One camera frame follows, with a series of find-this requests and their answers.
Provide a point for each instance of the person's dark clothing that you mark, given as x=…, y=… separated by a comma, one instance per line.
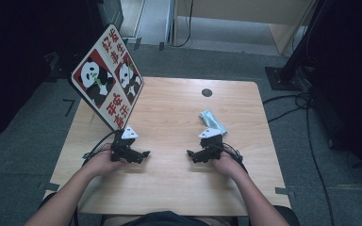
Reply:
x=166, y=219

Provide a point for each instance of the black chair armrest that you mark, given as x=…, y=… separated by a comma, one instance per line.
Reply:
x=287, y=216
x=46, y=198

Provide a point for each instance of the dark round table hole cap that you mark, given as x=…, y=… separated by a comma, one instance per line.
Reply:
x=206, y=92

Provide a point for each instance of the light wooden cabinet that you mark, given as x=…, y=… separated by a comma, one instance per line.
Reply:
x=232, y=9

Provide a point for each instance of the person's right hand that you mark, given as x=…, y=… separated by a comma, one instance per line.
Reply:
x=229, y=164

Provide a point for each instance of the light blue wipe cloth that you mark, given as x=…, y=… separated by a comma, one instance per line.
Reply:
x=212, y=118

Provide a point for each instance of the black curtain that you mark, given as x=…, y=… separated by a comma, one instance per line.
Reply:
x=352, y=62
x=19, y=56

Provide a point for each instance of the black stand pole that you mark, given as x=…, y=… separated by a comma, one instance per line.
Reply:
x=297, y=58

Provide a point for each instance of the panda picture board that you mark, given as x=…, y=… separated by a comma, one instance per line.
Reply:
x=106, y=78

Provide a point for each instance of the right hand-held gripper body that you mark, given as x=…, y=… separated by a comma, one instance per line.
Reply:
x=212, y=142

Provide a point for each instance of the black stand base plate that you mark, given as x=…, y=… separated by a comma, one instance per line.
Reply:
x=58, y=67
x=279, y=82

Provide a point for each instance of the dark equipment cabinet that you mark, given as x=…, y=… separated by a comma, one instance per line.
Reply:
x=111, y=12

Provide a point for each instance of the grey tape strip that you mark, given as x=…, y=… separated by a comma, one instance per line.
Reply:
x=161, y=46
x=137, y=44
x=284, y=190

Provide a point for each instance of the person's left hand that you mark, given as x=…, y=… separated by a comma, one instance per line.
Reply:
x=102, y=164

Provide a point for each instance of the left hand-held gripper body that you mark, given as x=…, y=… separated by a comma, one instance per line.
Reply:
x=123, y=147

